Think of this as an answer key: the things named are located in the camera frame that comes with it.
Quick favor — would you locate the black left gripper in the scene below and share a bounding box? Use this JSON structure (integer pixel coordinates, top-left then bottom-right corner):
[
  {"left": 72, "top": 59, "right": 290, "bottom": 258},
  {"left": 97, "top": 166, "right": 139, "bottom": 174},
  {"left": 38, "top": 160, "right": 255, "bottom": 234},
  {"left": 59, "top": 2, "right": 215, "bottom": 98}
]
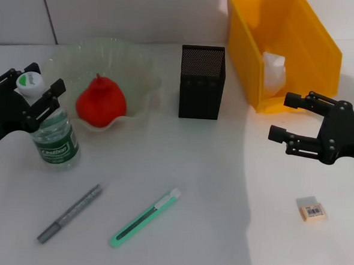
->
[{"left": 0, "top": 61, "right": 69, "bottom": 167}]

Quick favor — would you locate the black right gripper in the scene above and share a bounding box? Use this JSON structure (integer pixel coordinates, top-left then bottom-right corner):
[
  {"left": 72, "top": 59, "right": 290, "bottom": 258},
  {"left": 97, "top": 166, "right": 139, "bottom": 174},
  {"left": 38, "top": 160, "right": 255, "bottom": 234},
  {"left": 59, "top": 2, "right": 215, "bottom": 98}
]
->
[{"left": 266, "top": 88, "right": 354, "bottom": 167}]

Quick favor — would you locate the white paper ball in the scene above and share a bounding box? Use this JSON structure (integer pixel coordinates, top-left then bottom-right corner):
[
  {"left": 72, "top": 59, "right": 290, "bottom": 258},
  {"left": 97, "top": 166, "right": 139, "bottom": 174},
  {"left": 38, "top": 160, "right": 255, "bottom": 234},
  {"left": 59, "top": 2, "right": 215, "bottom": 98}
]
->
[{"left": 259, "top": 51, "right": 289, "bottom": 98}]

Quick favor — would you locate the red pear-shaped toy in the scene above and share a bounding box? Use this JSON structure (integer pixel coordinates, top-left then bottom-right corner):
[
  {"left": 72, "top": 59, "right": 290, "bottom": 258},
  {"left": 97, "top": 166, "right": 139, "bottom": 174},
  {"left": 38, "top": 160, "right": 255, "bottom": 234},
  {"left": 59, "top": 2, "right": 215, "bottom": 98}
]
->
[{"left": 74, "top": 71, "right": 130, "bottom": 130}]

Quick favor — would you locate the clear green-label water bottle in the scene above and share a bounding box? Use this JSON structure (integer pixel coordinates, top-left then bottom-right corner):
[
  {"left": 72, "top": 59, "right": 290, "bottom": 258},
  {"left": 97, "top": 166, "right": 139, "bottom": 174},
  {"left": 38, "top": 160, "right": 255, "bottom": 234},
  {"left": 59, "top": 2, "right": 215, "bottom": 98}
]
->
[{"left": 10, "top": 70, "right": 87, "bottom": 173}]

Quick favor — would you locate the black mesh pen holder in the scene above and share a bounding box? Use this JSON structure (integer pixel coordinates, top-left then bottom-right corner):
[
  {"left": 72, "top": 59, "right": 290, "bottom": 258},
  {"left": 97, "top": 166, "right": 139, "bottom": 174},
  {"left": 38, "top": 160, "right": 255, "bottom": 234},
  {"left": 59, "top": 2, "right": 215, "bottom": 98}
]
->
[{"left": 177, "top": 44, "right": 228, "bottom": 122}]

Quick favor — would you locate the green glass fruit plate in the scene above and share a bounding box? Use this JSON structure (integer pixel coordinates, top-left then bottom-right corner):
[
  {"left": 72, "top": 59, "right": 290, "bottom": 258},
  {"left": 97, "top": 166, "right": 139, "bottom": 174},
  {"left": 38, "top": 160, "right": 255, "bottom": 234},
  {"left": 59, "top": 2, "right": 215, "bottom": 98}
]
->
[{"left": 40, "top": 33, "right": 165, "bottom": 137}]

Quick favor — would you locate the beige eraser with barcode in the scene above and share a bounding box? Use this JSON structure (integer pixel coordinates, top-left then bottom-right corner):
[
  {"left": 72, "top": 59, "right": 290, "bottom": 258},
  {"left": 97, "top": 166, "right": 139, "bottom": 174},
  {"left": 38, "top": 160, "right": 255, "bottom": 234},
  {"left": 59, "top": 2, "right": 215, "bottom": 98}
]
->
[{"left": 294, "top": 195, "right": 330, "bottom": 224}]

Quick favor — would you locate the grey marker pen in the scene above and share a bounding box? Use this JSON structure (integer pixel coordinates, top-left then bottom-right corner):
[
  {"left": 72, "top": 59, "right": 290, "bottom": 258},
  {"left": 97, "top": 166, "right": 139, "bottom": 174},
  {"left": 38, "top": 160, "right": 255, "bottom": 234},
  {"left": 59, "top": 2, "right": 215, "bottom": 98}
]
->
[{"left": 36, "top": 179, "right": 104, "bottom": 248}]

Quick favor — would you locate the green utility knife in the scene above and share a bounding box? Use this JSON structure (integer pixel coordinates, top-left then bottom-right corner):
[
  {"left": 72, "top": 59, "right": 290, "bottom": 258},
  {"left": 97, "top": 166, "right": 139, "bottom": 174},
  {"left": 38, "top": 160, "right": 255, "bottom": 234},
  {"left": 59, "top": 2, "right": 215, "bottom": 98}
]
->
[{"left": 109, "top": 184, "right": 182, "bottom": 252}]

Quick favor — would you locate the yellow plastic bin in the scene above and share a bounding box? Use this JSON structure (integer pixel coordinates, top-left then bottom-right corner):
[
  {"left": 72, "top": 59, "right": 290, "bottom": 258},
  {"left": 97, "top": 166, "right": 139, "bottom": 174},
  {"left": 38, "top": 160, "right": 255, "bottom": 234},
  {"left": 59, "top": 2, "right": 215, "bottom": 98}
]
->
[{"left": 220, "top": 0, "right": 347, "bottom": 119}]

